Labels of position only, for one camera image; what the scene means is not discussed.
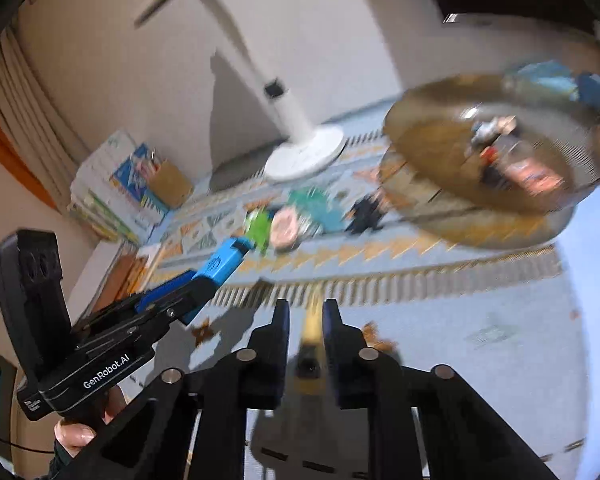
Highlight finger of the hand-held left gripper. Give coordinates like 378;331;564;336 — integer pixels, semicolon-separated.
135;237;255;327

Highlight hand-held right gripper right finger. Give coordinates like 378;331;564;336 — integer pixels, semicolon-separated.
322;299;561;480

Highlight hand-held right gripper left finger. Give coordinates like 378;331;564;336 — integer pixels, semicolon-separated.
55;299;291;480

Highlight small yellow object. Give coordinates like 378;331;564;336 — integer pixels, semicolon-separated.
300;301;326;361

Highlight golden wire mesh basket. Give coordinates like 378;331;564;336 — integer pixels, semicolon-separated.
377;72;600;251

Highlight person's left hand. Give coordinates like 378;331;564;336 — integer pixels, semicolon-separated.
54;389;127;461

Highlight green toy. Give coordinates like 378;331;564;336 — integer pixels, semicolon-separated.
242;207;273;256

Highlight pink round item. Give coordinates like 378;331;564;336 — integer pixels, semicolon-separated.
270;209;301;251

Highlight brown cardboard box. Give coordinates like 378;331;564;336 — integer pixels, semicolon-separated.
147;159;196;211

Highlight teal flat item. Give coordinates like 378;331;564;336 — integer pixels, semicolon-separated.
287;186;346;236

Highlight black toy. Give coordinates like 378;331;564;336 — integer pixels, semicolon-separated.
347;190;388;235

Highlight patterned blue rug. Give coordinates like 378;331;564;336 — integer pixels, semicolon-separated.
140;95;600;480

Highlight teal box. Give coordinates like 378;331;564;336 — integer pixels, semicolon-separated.
510;60;600;108

